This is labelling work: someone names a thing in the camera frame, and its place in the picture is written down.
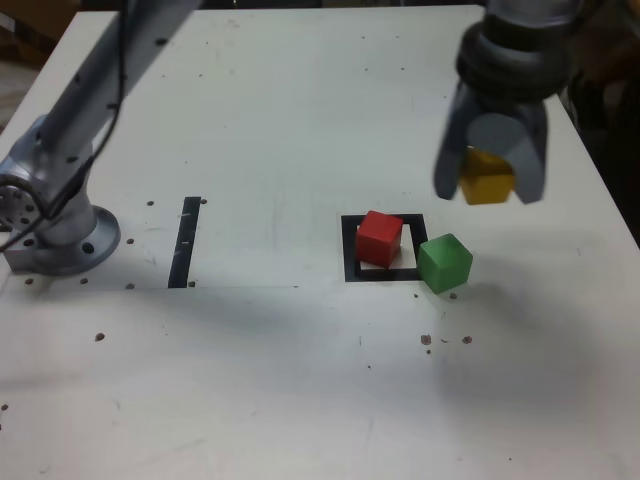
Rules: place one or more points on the yellow cube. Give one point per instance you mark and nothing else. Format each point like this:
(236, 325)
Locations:
(487, 182)

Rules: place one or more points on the black tape square outline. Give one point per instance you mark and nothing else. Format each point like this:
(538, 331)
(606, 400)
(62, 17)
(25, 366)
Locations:
(350, 270)

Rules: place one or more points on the black tape strip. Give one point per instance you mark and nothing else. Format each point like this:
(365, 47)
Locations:
(184, 240)

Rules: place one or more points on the brown cardboard box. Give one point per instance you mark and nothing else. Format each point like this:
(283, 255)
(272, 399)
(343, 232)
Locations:
(30, 40)

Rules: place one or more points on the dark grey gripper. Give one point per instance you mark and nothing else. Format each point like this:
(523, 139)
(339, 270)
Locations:
(505, 107)

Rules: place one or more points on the green cube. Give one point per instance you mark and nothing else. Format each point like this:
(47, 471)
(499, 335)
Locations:
(445, 265)

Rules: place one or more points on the red cube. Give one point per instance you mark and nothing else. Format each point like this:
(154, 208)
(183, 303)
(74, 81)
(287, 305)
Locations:
(380, 240)

